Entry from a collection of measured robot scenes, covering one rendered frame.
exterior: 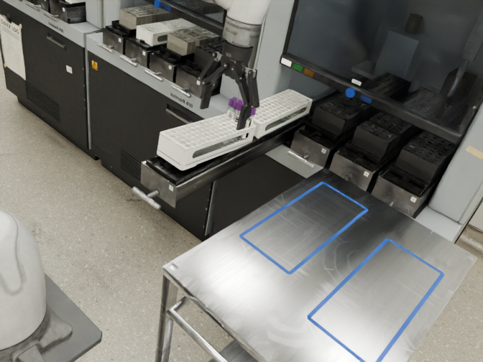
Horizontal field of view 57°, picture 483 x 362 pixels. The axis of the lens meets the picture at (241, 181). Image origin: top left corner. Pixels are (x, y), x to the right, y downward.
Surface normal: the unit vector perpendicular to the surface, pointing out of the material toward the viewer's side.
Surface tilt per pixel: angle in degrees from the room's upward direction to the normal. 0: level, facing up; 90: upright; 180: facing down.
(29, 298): 87
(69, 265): 0
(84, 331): 0
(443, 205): 90
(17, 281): 78
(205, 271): 0
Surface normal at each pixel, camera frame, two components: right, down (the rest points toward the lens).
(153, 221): 0.17, -0.79
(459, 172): -0.63, 0.37
